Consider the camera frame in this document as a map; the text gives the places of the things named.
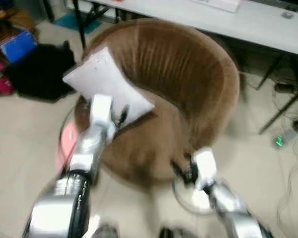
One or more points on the brown cardboard box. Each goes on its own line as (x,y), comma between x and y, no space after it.
(10,20)

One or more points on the silver left robot leg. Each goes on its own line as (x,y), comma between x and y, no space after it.
(105,230)

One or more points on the silver robot leg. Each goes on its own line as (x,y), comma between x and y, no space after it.
(105,230)
(176,233)

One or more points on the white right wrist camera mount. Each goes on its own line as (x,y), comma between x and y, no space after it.
(205,166)

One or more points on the silver right robot leg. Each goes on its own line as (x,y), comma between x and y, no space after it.
(176,233)

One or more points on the black bag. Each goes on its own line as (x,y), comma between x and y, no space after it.
(39,74)

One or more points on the blue box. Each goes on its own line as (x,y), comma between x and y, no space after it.
(19,45)

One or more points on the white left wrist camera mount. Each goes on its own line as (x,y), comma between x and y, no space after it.
(101,111)

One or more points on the grey pillow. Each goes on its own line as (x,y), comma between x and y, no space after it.
(104,79)

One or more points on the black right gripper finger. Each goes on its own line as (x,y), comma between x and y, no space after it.
(178,168)

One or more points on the teal floor mat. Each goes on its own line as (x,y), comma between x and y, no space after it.
(64,22)

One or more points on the power strip with green light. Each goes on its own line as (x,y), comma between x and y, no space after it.
(279,141)

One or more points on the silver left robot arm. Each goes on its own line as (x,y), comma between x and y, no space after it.
(87,148)

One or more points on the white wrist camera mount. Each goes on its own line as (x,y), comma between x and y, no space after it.
(101,111)
(205,166)

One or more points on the small grey round object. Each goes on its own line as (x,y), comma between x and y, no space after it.
(288,15)

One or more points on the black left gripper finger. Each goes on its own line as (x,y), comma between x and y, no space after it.
(124,114)

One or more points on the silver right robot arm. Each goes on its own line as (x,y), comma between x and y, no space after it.
(228,203)

